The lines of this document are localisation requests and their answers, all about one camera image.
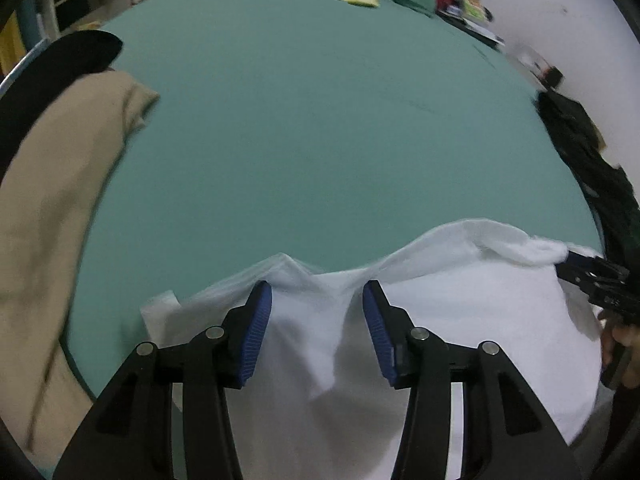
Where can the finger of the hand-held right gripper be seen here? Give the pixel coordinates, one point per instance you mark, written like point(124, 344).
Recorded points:
point(580, 267)

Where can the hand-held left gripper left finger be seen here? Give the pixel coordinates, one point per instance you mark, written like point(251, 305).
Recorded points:
point(255, 332)

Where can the black jacket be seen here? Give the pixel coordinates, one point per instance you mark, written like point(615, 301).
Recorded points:
point(612, 195)

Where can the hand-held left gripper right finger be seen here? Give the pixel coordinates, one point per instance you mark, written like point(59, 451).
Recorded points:
point(377, 335)

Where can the folded black clothes pile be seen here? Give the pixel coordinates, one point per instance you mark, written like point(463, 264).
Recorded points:
point(565, 115)

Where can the person's right hand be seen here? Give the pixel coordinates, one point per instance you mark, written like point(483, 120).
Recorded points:
point(609, 342)

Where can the white box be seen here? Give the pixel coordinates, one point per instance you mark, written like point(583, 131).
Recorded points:
point(530, 57)

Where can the green bed sheet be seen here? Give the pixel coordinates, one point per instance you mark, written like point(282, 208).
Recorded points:
point(310, 135)

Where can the white hooded jacket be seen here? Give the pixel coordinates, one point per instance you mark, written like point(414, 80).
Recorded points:
point(325, 360)

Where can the black cloth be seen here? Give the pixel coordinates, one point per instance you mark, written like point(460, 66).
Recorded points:
point(60, 60)

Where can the small black device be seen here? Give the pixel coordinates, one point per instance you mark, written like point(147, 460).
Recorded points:
point(554, 76)

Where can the beige cloth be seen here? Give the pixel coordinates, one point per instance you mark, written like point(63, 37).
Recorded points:
point(45, 200)

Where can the colourful snack pack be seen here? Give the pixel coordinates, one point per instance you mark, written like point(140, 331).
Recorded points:
point(475, 7)

